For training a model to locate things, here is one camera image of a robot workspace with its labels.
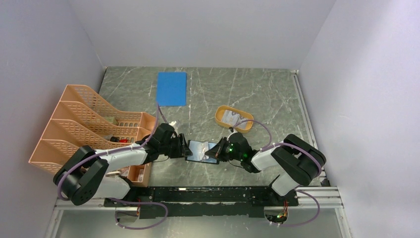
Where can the black card holder wallet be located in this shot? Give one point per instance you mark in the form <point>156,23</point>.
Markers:
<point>198,148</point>

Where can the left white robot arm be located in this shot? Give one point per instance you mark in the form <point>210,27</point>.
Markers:
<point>83,176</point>

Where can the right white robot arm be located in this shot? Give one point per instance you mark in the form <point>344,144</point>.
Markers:
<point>300,161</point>

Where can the orange mesh file rack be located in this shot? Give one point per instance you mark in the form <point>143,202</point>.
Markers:
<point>83,117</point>

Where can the silver VIP card stack left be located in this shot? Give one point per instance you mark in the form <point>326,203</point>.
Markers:
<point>230,117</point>

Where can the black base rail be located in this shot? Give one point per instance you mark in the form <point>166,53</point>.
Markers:
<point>203,201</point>

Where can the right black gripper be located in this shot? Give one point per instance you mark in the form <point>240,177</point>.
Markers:
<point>214,151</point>

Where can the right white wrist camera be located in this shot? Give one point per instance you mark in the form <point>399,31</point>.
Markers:
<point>232,130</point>

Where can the yellow oval tray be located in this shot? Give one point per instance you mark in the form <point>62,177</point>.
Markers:
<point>219,114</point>

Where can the blue flat mat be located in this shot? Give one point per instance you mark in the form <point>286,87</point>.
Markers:
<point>171,89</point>

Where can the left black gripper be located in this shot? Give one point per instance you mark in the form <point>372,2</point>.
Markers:
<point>183,146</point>

